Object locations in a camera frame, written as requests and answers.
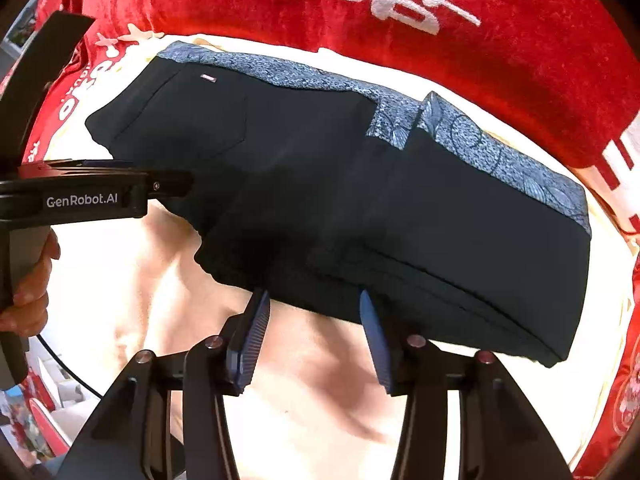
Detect red and white box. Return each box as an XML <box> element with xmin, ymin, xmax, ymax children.
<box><xmin>0</xmin><ymin>357</ymin><xmax>76</xmax><ymax>468</ymax></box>

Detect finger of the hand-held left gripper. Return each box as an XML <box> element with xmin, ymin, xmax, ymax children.
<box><xmin>146</xmin><ymin>169</ymin><xmax>194</xmax><ymax>202</ymax></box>

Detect red embroidered pillow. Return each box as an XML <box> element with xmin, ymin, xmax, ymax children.
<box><xmin>572</xmin><ymin>255</ymin><xmax>640</xmax><ymax>480</ymax></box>

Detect black pants with blue stripe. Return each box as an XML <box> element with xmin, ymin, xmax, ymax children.
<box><xmin>85</xmin><ymin>41</ymin><xmax>593</xmax><ymax>369</ymax></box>

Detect person's left hand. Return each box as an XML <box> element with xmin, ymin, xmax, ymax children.
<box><xmin>0</xmin><ymin>229</ymin><xmax>62</xmax><ymax>339</ymax></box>

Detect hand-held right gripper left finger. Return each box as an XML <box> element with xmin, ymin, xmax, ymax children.
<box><xmin>57</xmin><ymin>287</ymin><xmax>272</xmax><ymax>480</ymax></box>

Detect red printed blanket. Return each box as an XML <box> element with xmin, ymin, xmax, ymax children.
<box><xmin>0</xmin><ymin>0</ymin><xmax>640</xmax><ymax>241</ymax></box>

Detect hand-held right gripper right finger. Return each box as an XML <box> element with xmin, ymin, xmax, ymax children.
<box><xmin>360</xmin><ymin>289</ymin><xmax>574</xmax><ymax>480</ymax></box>

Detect cream cloth cover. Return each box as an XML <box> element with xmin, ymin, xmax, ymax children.
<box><xmin>45</xmin><ymin>34</ymin><xmax>640</xmax><ymax>480</ymax></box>

